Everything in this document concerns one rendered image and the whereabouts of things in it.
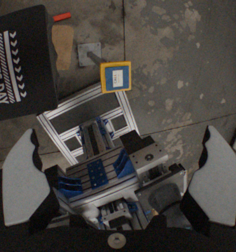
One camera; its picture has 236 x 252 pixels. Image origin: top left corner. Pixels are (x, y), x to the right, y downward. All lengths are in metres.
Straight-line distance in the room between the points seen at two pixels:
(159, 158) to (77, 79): 1.23
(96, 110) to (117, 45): 0.68
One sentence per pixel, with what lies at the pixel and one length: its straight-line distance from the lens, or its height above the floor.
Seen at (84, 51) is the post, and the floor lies 0.01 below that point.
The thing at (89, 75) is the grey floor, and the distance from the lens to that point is 1.65.
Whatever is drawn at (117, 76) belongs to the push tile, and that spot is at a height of 0.97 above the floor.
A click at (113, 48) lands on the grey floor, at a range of 1.65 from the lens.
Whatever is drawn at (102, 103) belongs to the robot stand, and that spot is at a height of 0.21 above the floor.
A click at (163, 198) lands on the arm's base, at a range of 0.68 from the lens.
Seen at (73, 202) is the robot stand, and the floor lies 1.15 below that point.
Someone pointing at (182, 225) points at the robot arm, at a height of 1.45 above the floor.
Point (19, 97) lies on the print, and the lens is 0.71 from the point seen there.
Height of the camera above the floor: 1.59
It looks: 55 degrees down
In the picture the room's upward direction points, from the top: 151 degrees clockwise
